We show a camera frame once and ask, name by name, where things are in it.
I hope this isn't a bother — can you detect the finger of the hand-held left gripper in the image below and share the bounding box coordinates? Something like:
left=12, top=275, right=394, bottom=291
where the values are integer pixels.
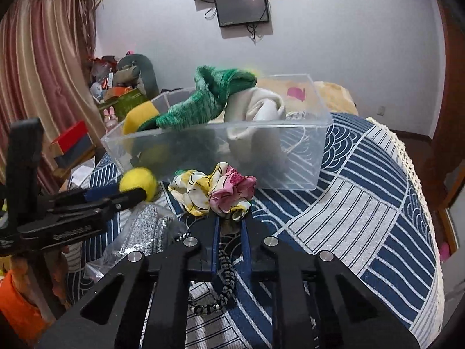
left=45, top=185, right=148, bottom=211
left=54, top=205, right=123, bottom=225

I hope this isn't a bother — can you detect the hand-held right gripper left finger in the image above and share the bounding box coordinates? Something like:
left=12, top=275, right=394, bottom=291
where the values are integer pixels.
left=40, top=217, right=223, bottom=349

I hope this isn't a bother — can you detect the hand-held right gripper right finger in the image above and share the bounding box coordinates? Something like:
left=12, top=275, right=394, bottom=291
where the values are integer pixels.
left=241, top=219, right=419, bottom=349

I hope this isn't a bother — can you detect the yellow felt ball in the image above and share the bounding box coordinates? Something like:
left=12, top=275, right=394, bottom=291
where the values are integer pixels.
left=120, top=167, right=158, bottom=203

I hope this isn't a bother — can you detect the floral fabric scrunchie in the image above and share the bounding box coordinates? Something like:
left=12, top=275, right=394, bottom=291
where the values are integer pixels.
left=168, top=162, right=257, bottom=222

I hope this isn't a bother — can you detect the clear plastic box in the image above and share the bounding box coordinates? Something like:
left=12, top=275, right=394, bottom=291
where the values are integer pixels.
left=101, top=74, right=333, bottom=192

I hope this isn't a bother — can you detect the yellow and green soft toy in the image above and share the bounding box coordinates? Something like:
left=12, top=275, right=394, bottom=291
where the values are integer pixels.
left=123, top=102, right=171, bottom=168

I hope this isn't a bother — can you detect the silver glitter pouch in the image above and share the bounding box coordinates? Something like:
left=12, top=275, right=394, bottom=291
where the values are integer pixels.
left=85, top=204, right=187, bottom=284

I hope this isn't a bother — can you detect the red and grey box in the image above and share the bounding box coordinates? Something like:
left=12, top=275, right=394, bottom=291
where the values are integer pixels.
left=50, top=121, right=96, bottom=168

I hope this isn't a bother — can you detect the pink bunny figure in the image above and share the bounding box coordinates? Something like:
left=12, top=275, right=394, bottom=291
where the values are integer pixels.
left=103, top=108, right=118, bottom=130

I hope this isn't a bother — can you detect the green cardboard box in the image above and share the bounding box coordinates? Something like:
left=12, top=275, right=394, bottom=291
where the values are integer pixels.
left=98, top=88, right=148, bottom=121

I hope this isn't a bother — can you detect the orange cloth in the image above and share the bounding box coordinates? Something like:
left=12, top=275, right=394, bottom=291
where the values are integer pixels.
left=0, top=273, right=51, bottom=339

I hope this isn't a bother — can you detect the pink striped curtain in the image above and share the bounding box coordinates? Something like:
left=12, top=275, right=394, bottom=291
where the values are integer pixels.
left=0, top=0, right=107, bottom=190

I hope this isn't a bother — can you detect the blue patterned bedspread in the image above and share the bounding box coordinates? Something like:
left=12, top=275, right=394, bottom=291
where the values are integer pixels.
left=65, top=113, right=446, bottom=349

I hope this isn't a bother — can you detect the beige cloth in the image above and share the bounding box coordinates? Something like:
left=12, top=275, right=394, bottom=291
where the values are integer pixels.
left=223, top=89, right=287, bottom=168

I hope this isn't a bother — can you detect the green knitted sock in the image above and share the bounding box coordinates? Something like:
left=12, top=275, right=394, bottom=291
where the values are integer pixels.
left=156, top=66, right=258, bottom=132

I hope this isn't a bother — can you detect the beige blanket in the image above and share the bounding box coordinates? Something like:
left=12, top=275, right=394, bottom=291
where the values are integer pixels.
left=314, top=81, right=359, bottom=117

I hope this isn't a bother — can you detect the small black monitor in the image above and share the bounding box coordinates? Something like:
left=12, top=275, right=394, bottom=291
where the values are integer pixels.
left=214, top=0, right=270, bottom=28

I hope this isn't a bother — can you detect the black and white beaded hair tie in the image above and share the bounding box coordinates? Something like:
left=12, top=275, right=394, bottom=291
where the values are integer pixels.
left=188, top=240, right=237, bottom=315

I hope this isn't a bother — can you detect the black hanging cable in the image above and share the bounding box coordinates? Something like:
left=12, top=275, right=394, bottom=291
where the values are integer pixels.
left=246, top=24, right=264, bottom=45

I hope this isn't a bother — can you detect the wooden door frame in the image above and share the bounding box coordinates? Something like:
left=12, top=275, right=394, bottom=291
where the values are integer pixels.
left=432, top=0, right=465, bottom=193

